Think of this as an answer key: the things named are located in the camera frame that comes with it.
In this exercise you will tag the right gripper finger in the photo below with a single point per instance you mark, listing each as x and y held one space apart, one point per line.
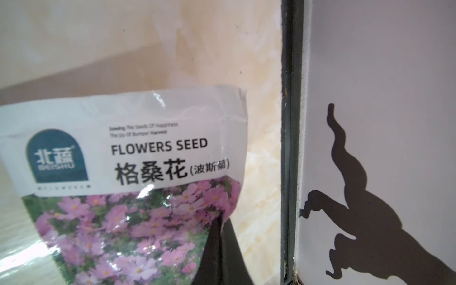
222 262

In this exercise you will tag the purple flower packet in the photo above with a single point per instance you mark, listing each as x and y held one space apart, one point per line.
123 188

